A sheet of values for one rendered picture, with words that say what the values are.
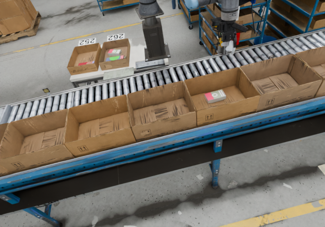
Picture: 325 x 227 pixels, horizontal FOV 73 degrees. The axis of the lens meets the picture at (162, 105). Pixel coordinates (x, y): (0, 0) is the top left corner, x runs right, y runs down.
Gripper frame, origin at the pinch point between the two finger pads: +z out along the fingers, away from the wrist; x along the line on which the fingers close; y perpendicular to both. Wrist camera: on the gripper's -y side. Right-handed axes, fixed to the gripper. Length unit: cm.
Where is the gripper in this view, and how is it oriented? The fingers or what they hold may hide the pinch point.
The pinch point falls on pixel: (231, 50)
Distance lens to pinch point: 145.5
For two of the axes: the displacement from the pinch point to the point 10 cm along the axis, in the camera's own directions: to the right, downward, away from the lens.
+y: -9.7, 2.4, -0.6
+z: 1.6, 7.6, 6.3
